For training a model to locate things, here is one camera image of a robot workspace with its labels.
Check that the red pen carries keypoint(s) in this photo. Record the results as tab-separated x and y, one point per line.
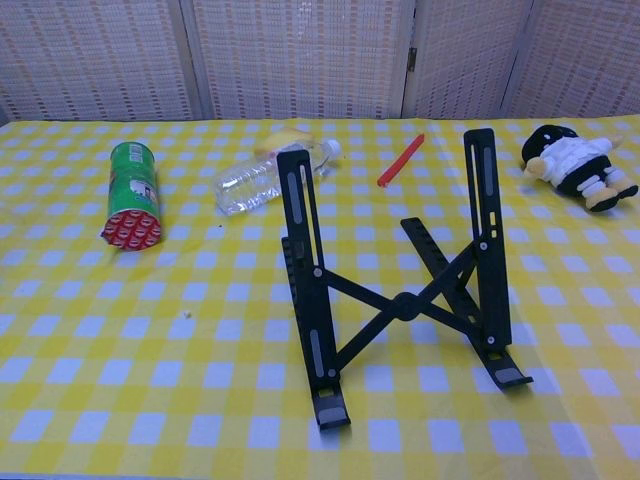
400	161

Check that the green chips can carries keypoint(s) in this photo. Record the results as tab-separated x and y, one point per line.
132	185

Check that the woven folding screen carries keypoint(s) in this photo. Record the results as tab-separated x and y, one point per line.
300	50

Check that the black folding stand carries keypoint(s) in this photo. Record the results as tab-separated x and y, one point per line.
406	306

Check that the brass screen hinge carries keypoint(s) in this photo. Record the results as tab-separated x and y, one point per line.
413	58

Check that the yellow sponge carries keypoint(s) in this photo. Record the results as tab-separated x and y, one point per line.
285	137

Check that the clear plastic water bottle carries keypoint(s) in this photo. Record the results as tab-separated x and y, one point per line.
245	187

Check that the black and white plush doll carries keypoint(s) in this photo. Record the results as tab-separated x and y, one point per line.
570	160

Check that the yellow checkered tablecloth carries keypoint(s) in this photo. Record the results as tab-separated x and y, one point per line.
150	325

